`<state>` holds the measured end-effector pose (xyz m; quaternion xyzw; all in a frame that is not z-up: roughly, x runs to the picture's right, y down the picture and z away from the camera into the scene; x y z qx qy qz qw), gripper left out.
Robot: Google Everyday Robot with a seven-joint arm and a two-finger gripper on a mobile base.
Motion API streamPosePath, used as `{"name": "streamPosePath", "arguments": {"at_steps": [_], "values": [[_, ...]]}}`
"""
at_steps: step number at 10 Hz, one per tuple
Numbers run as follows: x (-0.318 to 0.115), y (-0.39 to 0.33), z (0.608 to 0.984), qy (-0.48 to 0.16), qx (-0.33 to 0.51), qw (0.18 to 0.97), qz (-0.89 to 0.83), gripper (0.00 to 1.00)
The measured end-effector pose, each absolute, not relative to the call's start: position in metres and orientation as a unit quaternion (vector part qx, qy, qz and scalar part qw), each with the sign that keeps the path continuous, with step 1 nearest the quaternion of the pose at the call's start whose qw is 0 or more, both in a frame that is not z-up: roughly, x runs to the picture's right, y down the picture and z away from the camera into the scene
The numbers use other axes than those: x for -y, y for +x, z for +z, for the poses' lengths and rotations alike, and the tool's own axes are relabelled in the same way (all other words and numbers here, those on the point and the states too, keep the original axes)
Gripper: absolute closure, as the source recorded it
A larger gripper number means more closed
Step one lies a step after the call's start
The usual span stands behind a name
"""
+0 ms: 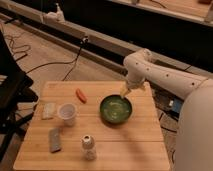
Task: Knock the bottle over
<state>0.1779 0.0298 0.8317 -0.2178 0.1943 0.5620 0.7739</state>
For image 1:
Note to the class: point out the white object on ledge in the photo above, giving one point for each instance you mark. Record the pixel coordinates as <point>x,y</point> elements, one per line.
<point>57,16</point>

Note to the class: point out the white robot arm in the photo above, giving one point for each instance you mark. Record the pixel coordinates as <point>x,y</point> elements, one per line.
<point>194,140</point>

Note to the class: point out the black chair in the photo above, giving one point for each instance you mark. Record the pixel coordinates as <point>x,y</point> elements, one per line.
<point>14,89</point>

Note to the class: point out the grey rectangular block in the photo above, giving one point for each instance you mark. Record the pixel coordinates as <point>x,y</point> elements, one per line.
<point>54,140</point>

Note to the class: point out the clear plastic cup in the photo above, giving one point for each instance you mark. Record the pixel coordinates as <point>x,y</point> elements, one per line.
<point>67,112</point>

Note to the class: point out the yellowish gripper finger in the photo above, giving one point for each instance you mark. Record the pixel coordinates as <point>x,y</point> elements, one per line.
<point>124,91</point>

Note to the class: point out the green bowl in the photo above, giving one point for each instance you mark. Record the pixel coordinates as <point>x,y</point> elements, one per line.
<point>115,110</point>

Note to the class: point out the orange carrot toy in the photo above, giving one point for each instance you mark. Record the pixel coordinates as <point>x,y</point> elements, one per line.
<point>81,96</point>

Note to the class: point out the white plastic bottle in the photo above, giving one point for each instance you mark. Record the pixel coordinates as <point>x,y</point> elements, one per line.
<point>89,149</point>

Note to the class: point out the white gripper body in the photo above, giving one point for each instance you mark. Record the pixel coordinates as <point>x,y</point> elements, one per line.
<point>134,82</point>

